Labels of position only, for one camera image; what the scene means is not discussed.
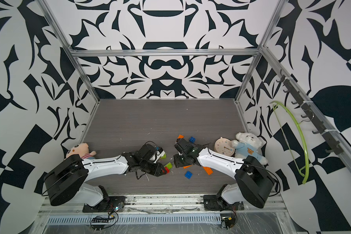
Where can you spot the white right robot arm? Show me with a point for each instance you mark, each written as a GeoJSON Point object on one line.
{"type": "Point", "coordinates": [253, 182]}

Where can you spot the white cable duct strip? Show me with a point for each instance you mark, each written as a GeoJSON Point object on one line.
{"type": "Point", "coordinates": [139, 219]}

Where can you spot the blue lego brick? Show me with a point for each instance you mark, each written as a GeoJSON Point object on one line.
{"type": "Point", "coordinates": [188, 175]}
{"type": "Point", "coordinates": [192, 139]}

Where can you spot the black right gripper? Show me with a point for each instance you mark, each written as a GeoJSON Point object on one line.
{"type": "Point", "coordinates": [176, 163]}

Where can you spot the white teddy bear plush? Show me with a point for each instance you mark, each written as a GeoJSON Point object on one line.
{"type": "Point", "coordinates": [248, 144]}

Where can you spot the black wall hook rack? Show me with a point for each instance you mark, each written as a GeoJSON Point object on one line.
{"type": "Point", "coordinates": [310, 115]}

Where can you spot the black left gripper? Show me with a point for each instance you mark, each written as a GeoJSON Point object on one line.
{"type": "Point", "coordinates": [158, 170]}

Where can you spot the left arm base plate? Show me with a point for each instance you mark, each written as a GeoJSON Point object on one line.
{"type": "Point", "coordinates": [115, 203]}

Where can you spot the blue lego brick near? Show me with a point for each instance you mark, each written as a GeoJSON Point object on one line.
{"type": "Point", "coordinates": [188, 175]}

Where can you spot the blue lego brick far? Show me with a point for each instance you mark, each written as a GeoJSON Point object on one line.
{"type": "Point", "coordinates": [192, 139]}

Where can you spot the green plastic hoop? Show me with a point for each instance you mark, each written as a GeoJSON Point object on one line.
{"type": "Point", "coordinates": [303, 171]}

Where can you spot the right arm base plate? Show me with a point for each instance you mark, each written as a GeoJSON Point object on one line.
{"type": "Point", "coordinates": [216, 203]}

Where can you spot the pink pig plush toy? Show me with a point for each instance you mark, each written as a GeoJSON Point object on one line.
{"type": "Point", "coordinates": [82, 150]}

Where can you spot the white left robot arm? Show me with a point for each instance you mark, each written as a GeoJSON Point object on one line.
{"type": "Point", "coordinates": [68, 182]}

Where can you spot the long green lego brick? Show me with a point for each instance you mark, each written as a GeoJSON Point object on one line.
{"type": "Point", "coordinates": [169, 165]}

